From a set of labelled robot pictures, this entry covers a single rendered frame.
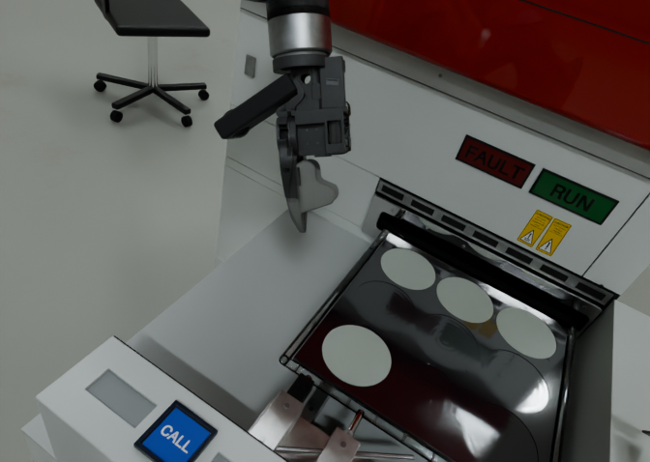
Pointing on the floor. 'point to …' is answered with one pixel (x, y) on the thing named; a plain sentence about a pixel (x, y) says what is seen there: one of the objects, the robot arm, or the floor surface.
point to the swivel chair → (132, 24)
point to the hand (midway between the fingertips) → (296, 222)
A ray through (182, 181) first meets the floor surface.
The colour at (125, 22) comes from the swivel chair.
